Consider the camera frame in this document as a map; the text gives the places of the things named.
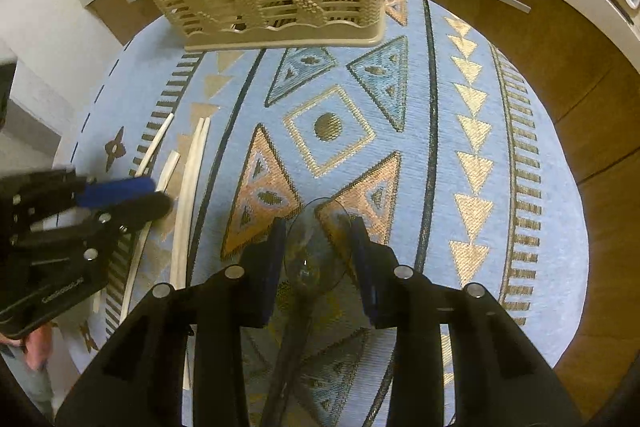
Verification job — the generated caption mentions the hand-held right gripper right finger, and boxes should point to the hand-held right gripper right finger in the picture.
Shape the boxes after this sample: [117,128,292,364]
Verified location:
[348,216,583,427]

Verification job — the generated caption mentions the pale wooden chopstick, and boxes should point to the pale wooden chopstick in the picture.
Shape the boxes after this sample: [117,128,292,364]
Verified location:
[170,117,207,290]
[134,112,176,178]
[176,117,212,258]
[121,150,181,310]

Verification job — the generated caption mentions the white tall cabinet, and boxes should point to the white tall cabinet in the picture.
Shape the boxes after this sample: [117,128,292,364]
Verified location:
[0,0,131,158]

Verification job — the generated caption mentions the person's grey trousers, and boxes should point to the person's grey trousers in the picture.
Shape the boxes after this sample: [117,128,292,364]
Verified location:
[7,357,57,423]

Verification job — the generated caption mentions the blue patterned tablecloth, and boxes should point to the blue patterned tablecloth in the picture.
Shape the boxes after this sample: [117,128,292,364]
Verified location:
[52,0,591,427]

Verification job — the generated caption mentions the person's left hand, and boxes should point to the person's left hand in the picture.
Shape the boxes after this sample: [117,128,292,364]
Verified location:
[0,324,53,370]

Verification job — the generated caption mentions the transparent grey plastic spoon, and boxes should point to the transparent grey plastic spoon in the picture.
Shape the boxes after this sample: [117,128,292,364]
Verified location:
[257,196,352,427]

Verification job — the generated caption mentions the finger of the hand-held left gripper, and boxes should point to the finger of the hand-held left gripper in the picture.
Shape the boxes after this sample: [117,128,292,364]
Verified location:
[75,176,156,210]
[82,191,174,264]

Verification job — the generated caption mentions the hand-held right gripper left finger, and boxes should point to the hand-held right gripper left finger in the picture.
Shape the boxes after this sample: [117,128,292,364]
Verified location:
[55,217,288,427]

